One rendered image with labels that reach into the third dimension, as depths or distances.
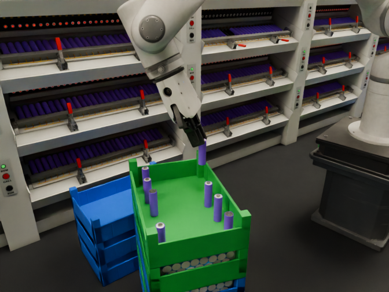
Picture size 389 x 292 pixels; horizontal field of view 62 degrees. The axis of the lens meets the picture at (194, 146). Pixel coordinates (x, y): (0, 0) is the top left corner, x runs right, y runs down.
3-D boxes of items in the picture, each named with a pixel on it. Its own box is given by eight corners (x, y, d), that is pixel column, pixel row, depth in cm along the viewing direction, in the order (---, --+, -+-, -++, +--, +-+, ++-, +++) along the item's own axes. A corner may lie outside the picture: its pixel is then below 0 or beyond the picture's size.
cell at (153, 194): (149, 193, 70) (151, 218, 73) (157, 192, 71) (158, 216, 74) (147, 189, 72) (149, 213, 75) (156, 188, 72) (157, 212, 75)
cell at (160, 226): (167, 253, 63) (165, 226, 61) (157, 255, 63) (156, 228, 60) (165, 247, 65) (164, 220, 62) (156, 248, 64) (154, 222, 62)
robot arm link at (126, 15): (182, 51, 66) (177, 53, 75) (153, -15, 62) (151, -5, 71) (145, 69, 66) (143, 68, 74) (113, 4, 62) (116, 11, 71)
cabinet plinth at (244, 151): (355, 115, 229) (356, 108, 227) (8, 244, 112) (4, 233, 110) (334, 109, 241) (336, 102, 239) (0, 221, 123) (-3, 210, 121)
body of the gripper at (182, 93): (174, 68, 65) (197, 118, 69) (187, 59, 74) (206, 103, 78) (143, 81, 68) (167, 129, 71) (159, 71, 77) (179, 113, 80)
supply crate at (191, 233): (249, 247, 65) (252, 215, 62) (149, 269, 60) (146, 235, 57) (203, 174, 91) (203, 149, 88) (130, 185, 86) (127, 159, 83)
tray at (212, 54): (295, 50, 163) (304, 32, 157) (198, 64, 130) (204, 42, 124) (268, 30, 173) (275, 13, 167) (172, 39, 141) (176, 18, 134)
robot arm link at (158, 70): (172, 57, 65) (178, 70, 66) (184, 50, 73) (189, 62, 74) (138, 72, 68) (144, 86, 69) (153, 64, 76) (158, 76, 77)
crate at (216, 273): (246, 277, 69) (249, 247, 65) (151, 300, 64) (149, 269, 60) (202, 198, 95) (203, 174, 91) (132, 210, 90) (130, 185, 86)
